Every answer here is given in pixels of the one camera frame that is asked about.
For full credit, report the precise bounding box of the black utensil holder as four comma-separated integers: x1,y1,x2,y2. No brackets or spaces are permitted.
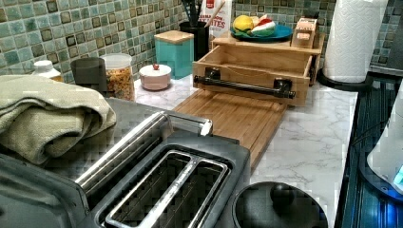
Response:
180,22,209,61

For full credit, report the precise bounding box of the dark grey cup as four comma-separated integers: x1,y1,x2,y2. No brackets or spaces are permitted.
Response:
70,57,107,96

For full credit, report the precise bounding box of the teal canister with wooden lid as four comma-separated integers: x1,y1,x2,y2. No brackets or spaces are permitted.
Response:
154,30,194,80

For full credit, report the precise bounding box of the black paper towel holder base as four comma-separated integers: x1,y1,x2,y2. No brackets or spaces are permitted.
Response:
317,69,374,92

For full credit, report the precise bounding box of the pink ceramic lidded bowl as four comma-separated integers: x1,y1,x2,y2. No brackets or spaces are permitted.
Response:
139,64,171,90

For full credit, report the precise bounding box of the yellow toy lemon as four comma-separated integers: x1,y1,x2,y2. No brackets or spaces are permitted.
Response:
232,15,254,31

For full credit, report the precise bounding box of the black round pot lid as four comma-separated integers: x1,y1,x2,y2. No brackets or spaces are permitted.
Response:
232,181,328,228

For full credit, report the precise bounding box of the white paper towel roll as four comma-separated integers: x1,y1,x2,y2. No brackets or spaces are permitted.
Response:
322,0,389,83

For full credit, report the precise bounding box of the white red printed box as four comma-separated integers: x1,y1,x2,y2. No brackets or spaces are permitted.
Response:
199,0,232,38

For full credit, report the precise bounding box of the blue plate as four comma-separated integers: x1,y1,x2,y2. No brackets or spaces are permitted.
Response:
230,25,293,43

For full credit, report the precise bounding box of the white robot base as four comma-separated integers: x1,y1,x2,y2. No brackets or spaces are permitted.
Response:
361,85,403,202

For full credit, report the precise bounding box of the white capped bottle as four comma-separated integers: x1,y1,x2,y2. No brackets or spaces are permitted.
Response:
32,60,64,82

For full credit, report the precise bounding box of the wooden drawer with black handle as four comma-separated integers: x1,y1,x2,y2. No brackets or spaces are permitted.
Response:
193,46,313,106

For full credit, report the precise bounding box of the wooden drawer cabinet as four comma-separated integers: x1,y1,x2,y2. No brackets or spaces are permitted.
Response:
212,31,325,86

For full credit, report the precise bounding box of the black toaster oven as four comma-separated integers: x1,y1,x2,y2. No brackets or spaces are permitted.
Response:
1,99,212,228

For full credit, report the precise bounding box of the bamboo cutting board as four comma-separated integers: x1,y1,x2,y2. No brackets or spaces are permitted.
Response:
174,89,287,170

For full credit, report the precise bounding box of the green folded towel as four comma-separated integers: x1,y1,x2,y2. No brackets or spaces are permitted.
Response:
0,75,116,164

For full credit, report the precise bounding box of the clear jar of pasta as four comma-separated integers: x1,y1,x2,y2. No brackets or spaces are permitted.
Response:
102,53,135,101

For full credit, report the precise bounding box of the toy watermelon slice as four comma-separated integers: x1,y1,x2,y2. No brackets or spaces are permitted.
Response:
251,14,276,36

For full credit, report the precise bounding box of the black two-slot toaster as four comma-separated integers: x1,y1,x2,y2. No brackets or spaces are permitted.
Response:
86,135,252,228

